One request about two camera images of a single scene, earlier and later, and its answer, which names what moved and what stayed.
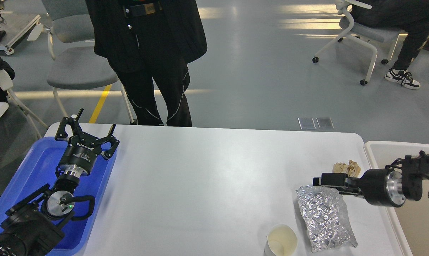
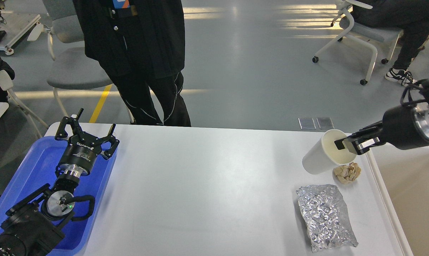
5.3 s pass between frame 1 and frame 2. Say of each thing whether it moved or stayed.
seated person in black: stayed
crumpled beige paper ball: stayed
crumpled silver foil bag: stayed
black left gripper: stayed
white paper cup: moved
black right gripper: moved
